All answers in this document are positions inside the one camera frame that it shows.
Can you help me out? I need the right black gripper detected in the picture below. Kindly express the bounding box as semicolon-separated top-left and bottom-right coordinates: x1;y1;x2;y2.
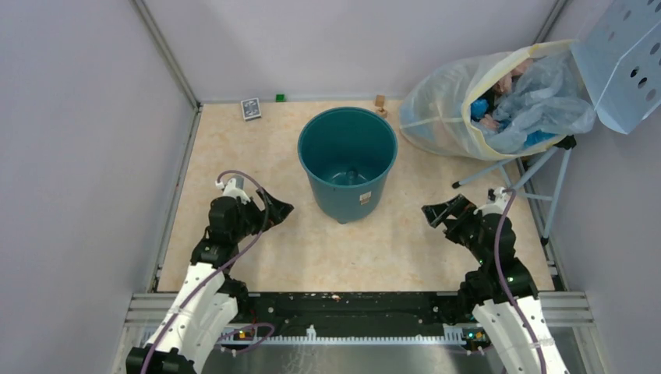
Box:
421;193;489;263

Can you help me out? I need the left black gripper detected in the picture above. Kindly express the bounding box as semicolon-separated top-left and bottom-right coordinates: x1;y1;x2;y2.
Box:
230;187;293;242

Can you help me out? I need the teal plastic trash bin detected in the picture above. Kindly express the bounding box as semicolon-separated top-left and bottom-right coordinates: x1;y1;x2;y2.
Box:
297;107;398;224

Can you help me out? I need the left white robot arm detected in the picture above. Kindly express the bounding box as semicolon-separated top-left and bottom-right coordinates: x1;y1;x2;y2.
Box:
125;185;294;373

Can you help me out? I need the large translucent sack of bags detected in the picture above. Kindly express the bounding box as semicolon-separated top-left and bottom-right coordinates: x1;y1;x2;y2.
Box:
399;41;596;161

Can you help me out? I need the playing card deck box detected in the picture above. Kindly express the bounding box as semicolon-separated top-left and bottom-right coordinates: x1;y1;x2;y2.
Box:
240;97;262;122

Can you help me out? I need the small wooden block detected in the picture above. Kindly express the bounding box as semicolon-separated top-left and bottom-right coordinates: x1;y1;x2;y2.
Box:
374;94;388;118

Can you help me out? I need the perforated white metal panel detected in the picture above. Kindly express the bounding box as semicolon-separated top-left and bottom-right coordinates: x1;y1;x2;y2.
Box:
571;0;660;134

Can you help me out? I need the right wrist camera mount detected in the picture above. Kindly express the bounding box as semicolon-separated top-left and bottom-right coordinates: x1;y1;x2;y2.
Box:
475;187;517;216

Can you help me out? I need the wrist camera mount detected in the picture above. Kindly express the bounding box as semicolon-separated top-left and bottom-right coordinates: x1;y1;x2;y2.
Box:
215;175;250;205
475;187;517;216

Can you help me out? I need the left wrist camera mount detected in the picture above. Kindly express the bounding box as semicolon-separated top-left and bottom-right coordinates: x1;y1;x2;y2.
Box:
215;175;250;205

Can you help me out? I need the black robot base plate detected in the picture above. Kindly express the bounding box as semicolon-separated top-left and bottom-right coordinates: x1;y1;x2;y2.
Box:
231;291;478;337

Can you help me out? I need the white cable comb strip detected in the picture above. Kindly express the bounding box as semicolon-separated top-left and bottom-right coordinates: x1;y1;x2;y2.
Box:
147;323;466;350

